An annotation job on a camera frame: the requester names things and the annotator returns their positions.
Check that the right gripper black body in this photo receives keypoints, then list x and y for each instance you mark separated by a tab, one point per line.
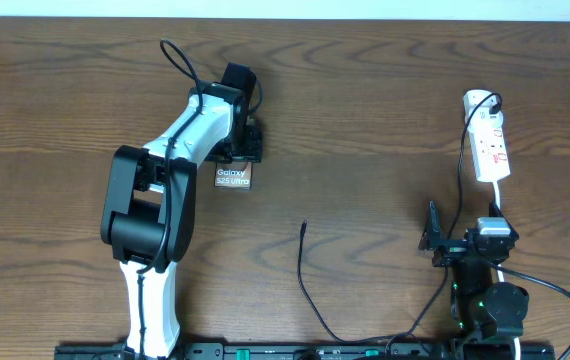
450	253

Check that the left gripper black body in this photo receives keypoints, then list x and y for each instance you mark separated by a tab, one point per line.
245	147

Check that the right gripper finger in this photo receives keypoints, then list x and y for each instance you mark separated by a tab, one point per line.
495	211
431	237

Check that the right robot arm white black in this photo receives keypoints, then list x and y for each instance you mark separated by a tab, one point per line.
488	311

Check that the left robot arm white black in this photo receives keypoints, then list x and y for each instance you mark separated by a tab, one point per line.
149	212

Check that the black plug in strip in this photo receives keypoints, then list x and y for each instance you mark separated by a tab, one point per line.
495	108

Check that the white power strip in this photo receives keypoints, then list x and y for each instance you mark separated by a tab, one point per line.
486	136

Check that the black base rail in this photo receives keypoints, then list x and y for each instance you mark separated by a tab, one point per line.
218	351

